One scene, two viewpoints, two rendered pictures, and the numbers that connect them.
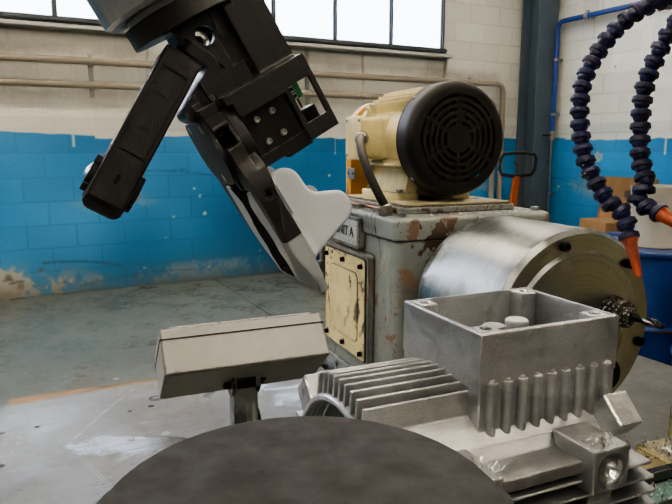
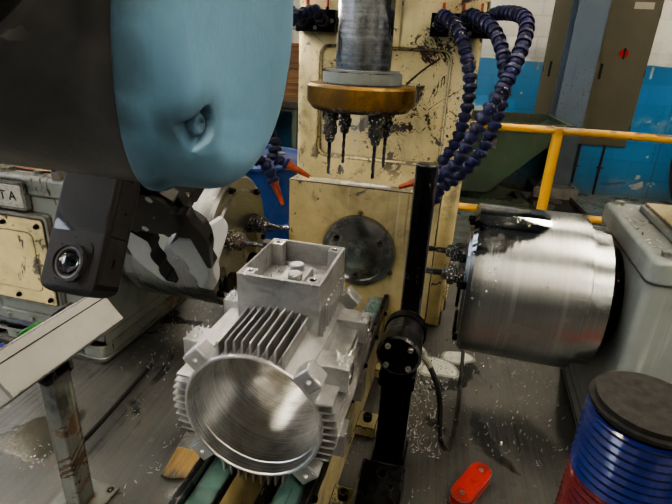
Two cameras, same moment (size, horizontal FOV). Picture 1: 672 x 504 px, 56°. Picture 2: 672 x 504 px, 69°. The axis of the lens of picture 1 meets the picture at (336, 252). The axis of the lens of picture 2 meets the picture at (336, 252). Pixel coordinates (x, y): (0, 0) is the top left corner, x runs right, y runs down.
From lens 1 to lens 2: 0.32 m
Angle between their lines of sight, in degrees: 52
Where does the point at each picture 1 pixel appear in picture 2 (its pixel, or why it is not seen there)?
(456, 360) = (296, 302)
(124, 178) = (117, 261)
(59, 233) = not seen: outside the picture
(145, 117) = (123, 203)
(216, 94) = not seen: hidden behind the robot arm
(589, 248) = (240, 188)
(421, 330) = (258, 289)
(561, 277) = (232, 211)
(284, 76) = not seen: hidden behind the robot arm
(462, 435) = (314, 343)
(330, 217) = (220, 237)
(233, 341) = (51, 342)
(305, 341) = (103, 317)
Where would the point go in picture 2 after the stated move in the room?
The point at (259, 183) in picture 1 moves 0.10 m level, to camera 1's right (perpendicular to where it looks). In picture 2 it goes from (206, 233) to (290, 208)
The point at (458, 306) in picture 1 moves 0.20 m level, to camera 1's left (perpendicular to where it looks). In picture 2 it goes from (256, 264) to (98, 326)
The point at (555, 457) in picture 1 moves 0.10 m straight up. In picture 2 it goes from (347, 333) to (352, 258)
